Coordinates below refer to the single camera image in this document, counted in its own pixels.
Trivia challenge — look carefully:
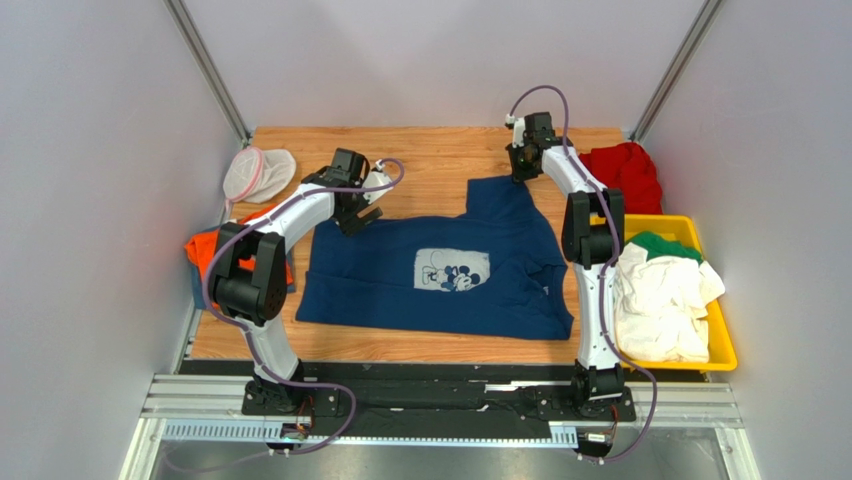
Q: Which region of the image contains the navy blue t shirt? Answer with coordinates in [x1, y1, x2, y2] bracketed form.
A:
[296, 176, 573, 340]

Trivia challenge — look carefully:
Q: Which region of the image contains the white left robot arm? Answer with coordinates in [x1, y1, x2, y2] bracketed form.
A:
[202, 148, 400, 412]

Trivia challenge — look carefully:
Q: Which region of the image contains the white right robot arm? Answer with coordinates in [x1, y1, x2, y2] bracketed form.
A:
[505, 112, 625, 418]

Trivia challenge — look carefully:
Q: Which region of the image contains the white mesh laundry bag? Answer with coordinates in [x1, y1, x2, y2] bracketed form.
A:
[222, 146, 297, 204]

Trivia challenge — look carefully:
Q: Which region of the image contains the red crumpled t shirt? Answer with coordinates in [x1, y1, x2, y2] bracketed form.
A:
[579, 142, 663, 215]

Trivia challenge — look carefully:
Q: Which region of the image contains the orange folded t shirt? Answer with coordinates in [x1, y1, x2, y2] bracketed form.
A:
[184, 205, 296, 309]

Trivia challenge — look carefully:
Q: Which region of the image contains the green t shirt in bin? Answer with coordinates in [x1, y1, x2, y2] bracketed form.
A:
[629, 231, 704, 264]

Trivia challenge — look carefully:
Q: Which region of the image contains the yellow plastic bin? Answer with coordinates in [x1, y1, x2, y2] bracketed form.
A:
[625, 214, 738, 372]

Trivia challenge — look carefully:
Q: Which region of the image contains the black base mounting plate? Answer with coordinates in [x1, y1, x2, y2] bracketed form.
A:
[179, 359, 707, 441]

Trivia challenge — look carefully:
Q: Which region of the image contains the white t shirt in bin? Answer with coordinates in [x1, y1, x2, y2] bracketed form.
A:
[614, 244, 726, 363]

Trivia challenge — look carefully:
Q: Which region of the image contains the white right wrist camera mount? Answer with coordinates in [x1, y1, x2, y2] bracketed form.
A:
[504, 113, 526, 148]

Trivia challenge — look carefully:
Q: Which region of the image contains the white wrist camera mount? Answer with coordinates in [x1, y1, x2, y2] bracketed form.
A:
[362, 160, 393, 205]
[504, 113, 526, 148]

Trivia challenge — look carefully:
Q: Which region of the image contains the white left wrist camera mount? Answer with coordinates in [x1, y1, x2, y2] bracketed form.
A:
[362, 160, 393, 205]

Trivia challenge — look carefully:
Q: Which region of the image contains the right aluminium corner post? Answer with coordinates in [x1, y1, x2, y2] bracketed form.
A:
[629, 0, 726, 143]

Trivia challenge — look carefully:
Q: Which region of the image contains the aluminium corner post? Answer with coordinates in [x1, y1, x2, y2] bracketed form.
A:
[629, 0, 726, 143]
[164, 0, 252, 147]

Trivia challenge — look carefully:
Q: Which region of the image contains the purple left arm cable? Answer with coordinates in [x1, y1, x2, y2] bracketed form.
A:
[200, 157, 406, 457]

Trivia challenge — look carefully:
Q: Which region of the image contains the left aluminium corner post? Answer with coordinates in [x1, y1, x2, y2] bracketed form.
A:
[164, 0, 252, 147]

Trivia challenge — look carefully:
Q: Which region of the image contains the aluminium frame rail front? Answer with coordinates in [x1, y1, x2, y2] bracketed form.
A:
[121, 361, 760, 479]

